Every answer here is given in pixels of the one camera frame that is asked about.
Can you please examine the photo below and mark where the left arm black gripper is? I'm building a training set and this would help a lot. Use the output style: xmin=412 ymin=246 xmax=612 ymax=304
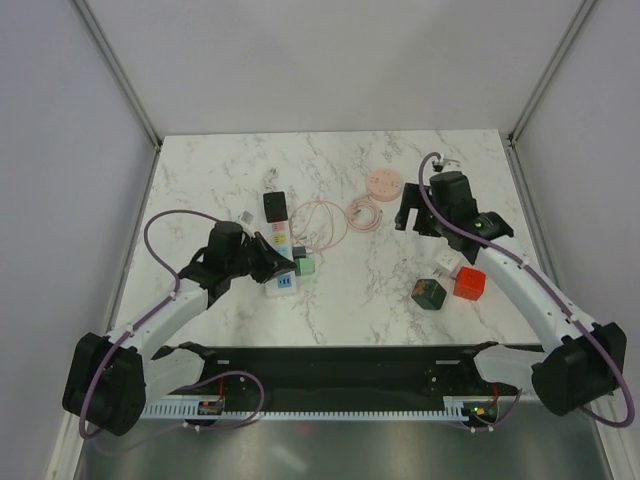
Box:
xmin=227 ymin=232 xmax=296 ymax=284

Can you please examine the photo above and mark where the white power strip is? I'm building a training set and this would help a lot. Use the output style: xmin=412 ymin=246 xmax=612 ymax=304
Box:
xmin=261 ymin=214 xmax=298 ymax=298

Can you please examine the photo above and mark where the black cube adapter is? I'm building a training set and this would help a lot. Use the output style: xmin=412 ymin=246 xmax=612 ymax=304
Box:
xmin=263 ymin=191 xmax=288 ymax=223

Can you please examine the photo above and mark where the white cube adapter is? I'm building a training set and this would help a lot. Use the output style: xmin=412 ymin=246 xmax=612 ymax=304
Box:
xmin=432 ymin=251 xmax=462 ymax=279

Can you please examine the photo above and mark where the dark green cube plug adapter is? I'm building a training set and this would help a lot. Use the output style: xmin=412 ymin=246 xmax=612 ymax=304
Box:
xmin=411 ymin=278 xmax=447 ymax=311

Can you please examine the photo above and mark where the red cube adapter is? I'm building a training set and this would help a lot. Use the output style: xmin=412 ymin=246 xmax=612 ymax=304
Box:
xmin=453 ymin=266 xmax=487 ymax=301

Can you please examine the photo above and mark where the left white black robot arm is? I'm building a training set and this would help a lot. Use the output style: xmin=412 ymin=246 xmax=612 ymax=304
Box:
xmin=62 ymin=220 xmax=431 ymax=440

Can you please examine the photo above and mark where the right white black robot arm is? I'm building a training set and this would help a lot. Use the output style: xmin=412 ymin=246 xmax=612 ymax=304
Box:
xmin=395 ymin=171 xmax=635 ymax=419

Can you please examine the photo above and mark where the grey small charger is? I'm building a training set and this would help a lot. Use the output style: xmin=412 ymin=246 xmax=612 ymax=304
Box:
xmin=293 ymin=246 xmax=307 ymax=258

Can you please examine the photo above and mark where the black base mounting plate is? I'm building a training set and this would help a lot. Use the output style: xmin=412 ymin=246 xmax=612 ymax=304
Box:
xmin=180 ymin=346 xmax=516 ymax=406

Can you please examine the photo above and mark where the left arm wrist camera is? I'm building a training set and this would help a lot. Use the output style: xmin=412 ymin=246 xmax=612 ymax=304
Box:
xmin=238 ymin=211 xmax=254 ymax=225

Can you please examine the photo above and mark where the pink coiled socket cord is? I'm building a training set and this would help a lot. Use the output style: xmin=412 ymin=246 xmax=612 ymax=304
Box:
xmin=343 ymin=195 xmax=383 ymax=234

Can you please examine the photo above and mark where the thin pink charging cable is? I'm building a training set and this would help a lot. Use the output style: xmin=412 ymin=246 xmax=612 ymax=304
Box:
xmin=288 ymin=199 xmax=349 ymax=253

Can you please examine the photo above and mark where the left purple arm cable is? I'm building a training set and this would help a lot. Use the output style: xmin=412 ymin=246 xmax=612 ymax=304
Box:
xmin=79 ymin=209 xmax=265 ymax=455

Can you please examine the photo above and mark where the white slotted cable duct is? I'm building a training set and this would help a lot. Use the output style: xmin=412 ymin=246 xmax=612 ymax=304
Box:
xmin=141 ymin=391 xmax=499 ymax=421

